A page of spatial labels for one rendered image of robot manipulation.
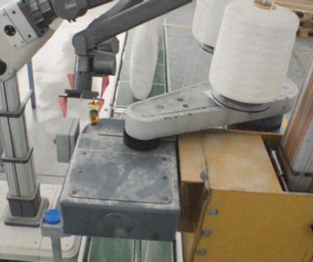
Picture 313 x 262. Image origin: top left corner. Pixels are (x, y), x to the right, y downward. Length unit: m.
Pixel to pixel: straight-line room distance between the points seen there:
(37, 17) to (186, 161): 0.63
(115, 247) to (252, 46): 1.39
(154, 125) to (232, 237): 0.32
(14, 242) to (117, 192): 1.39
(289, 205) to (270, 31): 0.39
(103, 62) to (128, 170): 0.46
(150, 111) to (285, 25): 0.35
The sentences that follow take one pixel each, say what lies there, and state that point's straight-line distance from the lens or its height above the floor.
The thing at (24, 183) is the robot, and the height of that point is 0.54.
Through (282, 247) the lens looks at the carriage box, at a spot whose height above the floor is 1.16.
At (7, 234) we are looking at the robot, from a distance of 2.11.
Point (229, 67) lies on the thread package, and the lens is 0.66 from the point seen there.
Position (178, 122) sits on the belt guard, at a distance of 0.82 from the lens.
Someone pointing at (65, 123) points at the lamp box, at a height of 1.33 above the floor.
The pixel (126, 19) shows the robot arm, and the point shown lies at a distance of 1.10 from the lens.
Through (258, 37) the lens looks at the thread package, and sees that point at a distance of 0.63.
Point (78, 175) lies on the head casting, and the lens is 0.76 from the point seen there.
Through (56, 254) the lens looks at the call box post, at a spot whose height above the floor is 0.65.
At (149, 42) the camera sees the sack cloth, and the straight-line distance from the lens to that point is 2.74.
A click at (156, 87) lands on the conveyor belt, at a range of 3.15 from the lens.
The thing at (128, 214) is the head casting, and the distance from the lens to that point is 0.72.
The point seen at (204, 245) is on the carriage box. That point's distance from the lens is 0.89.
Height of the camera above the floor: 1.84
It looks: 35 degrees down
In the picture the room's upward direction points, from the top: 7 degrees clockwise
